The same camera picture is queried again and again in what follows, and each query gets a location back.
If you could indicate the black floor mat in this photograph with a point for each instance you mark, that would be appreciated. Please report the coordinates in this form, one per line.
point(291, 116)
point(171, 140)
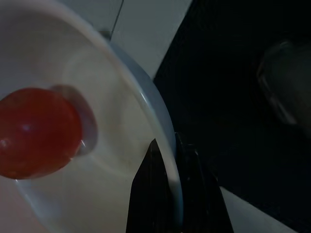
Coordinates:
point(218, 72)

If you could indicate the white ceramic bowl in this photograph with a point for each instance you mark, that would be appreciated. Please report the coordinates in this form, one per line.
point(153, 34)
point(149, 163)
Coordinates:
point(109, 109)

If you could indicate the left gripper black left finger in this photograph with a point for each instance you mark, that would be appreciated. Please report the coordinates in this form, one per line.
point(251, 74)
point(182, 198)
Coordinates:
point(150, 199)

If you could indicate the red tomato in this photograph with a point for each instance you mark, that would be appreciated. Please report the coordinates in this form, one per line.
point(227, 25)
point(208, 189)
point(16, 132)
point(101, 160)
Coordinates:
point(36, 133)

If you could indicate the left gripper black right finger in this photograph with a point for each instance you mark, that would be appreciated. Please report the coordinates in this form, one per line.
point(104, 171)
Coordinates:
point(201, 201)

